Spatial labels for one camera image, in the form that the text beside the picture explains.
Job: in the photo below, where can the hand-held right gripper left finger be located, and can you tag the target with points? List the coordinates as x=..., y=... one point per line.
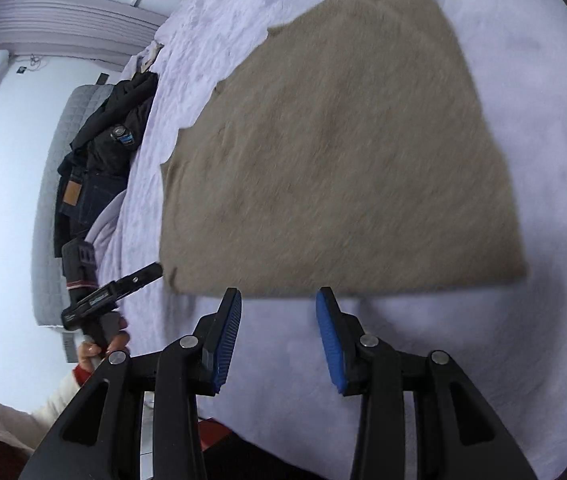
x=226, y=340

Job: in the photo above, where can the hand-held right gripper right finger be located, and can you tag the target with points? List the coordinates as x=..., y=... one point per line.
x=331, y=345

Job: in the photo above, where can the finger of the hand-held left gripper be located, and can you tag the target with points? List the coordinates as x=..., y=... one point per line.
x=138, y=277

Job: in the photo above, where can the olive brown knit sweater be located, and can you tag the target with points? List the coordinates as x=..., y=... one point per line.
x=338, y=150

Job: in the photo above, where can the person's left forearm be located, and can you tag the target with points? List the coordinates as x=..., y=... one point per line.
x=63, y=400

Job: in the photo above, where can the person's left hand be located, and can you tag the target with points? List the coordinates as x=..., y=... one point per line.
x=91, y=352

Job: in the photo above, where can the red box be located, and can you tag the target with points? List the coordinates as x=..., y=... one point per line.
x=216, y=435

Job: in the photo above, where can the dark blue jeans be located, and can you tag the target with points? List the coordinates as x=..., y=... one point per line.
x=83, y=195

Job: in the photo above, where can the black jacket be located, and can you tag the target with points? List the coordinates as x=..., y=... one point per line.
x=113, y=120

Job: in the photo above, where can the small beige cloth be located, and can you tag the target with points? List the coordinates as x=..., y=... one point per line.
x=149, y=57

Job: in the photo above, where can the white radiator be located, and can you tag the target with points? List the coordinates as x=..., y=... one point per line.
x=73, y=25

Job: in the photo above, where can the lavender fleece blanket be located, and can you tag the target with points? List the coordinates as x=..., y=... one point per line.
x=513, y=85

